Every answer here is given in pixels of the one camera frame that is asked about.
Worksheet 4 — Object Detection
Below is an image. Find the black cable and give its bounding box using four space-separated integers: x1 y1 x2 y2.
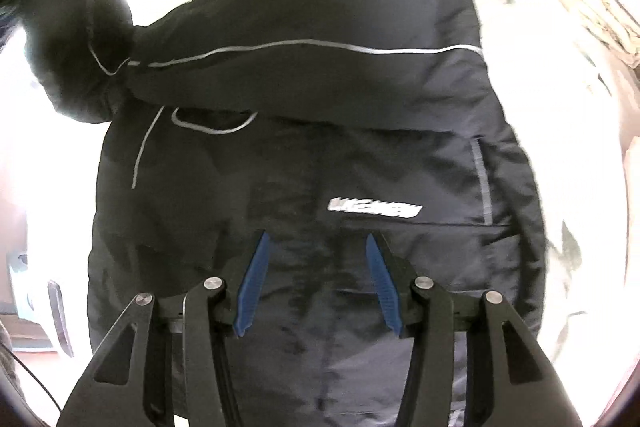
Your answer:
0 341 55 409

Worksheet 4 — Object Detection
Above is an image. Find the black jacket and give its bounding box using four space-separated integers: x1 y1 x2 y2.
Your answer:
10 0 547 427

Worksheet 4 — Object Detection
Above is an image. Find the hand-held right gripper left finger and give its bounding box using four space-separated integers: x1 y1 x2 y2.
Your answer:
54 229 271 427

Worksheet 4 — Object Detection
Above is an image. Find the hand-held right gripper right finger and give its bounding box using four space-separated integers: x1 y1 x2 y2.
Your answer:
365 233 584 427

